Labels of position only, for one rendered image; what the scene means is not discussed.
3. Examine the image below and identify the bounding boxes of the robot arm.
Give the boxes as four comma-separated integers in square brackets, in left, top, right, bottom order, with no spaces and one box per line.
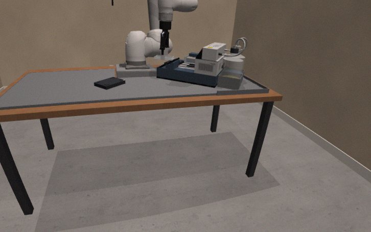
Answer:
[119,0,198,69]

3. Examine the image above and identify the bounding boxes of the dark grey raised edge strip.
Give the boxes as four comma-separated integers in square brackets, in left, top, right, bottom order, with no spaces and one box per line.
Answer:
[217,75,269,96]

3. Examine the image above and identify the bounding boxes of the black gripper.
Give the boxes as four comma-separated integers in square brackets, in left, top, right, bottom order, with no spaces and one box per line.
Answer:
[159,21,171,60]

